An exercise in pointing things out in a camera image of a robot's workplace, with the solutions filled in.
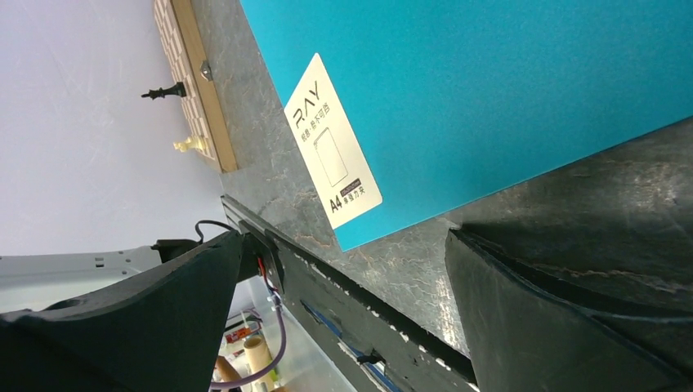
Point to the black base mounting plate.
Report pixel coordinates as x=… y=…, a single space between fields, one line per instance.
x=373 y=345

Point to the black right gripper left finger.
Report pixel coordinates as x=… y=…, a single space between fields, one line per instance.
x=159 y=330

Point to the aluminium frame rail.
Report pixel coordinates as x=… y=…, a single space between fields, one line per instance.
x=36 y=282

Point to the cardboard tube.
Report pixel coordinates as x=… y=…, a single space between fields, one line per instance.
x=259 y=357

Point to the white chess piece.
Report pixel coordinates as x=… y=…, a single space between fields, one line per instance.
x=197 y=143

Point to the black chess piece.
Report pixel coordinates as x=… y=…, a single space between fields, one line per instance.
x=178 y=89

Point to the wooden chessboard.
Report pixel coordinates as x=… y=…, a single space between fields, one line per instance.
x=183 y=47

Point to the blue black file folder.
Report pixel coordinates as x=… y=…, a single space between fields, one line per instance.
x=405 y=110

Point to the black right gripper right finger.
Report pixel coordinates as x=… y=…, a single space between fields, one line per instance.
x=527 y=330

